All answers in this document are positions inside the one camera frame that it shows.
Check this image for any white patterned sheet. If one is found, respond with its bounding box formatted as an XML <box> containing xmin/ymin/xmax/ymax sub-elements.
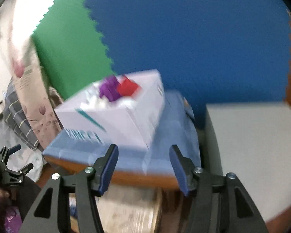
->
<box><xmin>7</xmin><ymin>148</ymin><xmax>46</xmax><ymax>182</ymax></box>

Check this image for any white XINCCI shoe box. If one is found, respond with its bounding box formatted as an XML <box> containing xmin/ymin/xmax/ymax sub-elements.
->
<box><xmin>55</xmin><ymin>70</ymin><xmax>165</xmax><ymax>151</ymax></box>

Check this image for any purple bra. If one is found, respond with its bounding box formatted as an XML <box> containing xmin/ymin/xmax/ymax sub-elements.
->
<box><xmin>99</xmin><ymin>75</ymin><xmax>122</xmax><ymax>102</ymax></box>

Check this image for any blue checked cloth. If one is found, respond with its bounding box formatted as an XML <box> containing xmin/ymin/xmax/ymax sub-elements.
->
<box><xmin>42</xmin><ymin>90</ymin><xmax>202</xmax><ymax>175</ymax></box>

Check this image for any white underwear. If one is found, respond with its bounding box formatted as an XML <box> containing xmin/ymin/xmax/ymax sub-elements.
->
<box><xmin>80</xmin><ymin>95</ymin><xmax>111</xmax><ymax>111</ymax></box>

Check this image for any red underwear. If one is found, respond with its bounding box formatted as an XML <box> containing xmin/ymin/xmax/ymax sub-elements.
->
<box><xmin>117</xmin><ymin>76</ymin><xmax>140</xmax><ymax>97</ymax></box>

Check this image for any grey plaid bedding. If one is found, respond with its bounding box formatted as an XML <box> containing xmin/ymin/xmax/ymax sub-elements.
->
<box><xmin>3</xmin><ymin>79</ymin><xmax>40</xmax><ymax>151</ymax></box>

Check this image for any purple patterned sleeve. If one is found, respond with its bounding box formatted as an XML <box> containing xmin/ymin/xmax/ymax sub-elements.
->
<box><xmin>0</xmin><ymin>186</ymin><xmax>23</xmax><ymax>233</ymax></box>

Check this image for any pink floral curtain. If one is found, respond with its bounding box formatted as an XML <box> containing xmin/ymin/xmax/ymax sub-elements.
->
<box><xmin>7</xmin><ymin>0</ymin><xmax>61</xmax><ymax>149</ymax></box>

